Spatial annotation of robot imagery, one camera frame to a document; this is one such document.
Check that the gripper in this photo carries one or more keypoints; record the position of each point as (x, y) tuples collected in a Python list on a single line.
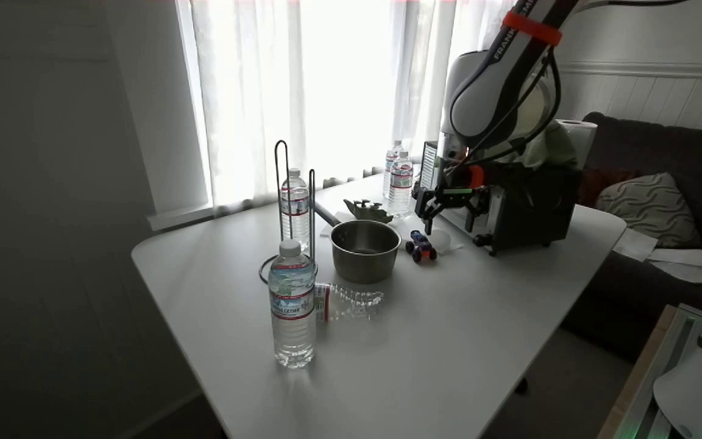
[(456, 178)]

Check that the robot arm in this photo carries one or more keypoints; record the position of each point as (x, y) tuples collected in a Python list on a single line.
[(485, 97)]

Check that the blue and red toy car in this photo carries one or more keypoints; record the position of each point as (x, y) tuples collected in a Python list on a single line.
[(421, 246)]

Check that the dark green toy boat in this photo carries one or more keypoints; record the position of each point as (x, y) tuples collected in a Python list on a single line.
[(370, 211)]

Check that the clear plastic lid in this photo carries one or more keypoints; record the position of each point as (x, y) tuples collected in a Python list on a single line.
[(445, 241)]

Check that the black countertop appliance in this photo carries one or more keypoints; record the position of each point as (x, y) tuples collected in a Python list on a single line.
[(534, 204)]

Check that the light green cloth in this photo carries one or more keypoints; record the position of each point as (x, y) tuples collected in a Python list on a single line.
[(555, 146)]

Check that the crushed empty water bottle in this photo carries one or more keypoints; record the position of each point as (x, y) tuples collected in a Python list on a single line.
[(351, 302)]

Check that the white paper towel roll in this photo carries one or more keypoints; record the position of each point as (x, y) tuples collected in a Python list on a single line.
[(581, 137)]

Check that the dark red cushion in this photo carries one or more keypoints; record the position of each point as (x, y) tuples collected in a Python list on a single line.
[(601, 183)]

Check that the white sheer curtain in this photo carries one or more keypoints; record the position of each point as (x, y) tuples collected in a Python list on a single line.
[(326, 85)]

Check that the large clear water bottle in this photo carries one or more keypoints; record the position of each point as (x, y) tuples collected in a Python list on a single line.
[(292, 305)]

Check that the grey patterned cushion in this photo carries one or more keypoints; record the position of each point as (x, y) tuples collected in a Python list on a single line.
[(652, 210)]

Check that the white papers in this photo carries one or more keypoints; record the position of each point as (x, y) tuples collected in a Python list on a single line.
[(674, 262)]

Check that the dark sofa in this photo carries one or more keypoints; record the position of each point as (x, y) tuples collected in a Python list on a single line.
[(680, 183)]

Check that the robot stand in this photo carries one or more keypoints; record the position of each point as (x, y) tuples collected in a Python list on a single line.
[(649, 372)]

